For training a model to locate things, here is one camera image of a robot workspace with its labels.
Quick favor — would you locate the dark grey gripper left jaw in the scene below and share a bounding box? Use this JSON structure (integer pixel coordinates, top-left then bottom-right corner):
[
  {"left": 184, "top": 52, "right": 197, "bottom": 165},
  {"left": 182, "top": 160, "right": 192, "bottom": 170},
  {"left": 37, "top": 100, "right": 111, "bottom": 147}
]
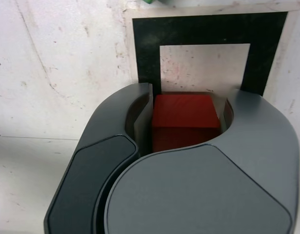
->
[{"left": 43, "top": 82, "right": 153, "bottom": 234}]

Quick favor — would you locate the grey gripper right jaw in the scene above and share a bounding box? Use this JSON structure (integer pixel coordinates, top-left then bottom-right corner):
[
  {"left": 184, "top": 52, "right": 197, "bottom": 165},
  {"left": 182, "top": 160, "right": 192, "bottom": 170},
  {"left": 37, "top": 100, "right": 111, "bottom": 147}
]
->
[{"left": 103, "top": 89, "right": 300, "bottom": 234}]

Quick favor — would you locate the red cube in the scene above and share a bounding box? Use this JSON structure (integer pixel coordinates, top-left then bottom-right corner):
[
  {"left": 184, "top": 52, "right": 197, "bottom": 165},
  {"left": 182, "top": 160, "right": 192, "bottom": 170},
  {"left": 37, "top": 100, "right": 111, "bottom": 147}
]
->
[{"left": 151, "top": 94, "right": 221, "bottom": 153}]

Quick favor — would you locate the black tape square outline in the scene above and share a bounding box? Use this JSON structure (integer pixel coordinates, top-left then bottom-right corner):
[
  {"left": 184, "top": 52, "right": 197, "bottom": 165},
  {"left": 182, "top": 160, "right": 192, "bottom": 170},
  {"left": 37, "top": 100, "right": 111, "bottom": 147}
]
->
[{"left": 132, "top": 11, "right": 289, "bottom": 97}]

